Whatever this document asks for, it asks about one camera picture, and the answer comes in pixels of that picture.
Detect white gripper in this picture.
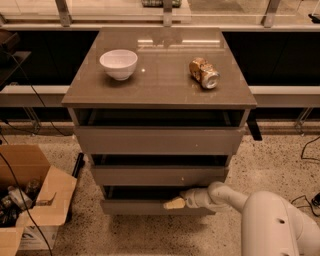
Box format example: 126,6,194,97
163,188,212,210

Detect grey bottom drawer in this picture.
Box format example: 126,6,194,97
101,186,213,216

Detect grey drawer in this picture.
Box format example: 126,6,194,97
101,186,213,216
75,126,244,155
91,166,229,186

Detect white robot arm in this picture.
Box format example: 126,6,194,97
163,182,320,256

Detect grey middle drawer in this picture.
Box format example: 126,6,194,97
91,166,229,186

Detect grey drawer cabinet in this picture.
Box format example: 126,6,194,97
61,27,258,214

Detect grey top drawer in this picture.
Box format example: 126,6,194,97
75,126,244,155

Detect open cardboard box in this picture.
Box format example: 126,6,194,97
0,145,77,256

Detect black bar on floor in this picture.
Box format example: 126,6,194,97
65,152,86,224

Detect crushed golden soda can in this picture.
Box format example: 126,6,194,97
189,57,220,90

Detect white ceramic bowl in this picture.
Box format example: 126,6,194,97
99,49,138,81

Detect plastic bottle in box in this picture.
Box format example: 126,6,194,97
8,186,32,210

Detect black cable right floor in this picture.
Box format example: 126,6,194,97
290,135,320,218

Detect black cable over box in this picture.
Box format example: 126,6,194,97
0,151,54,256

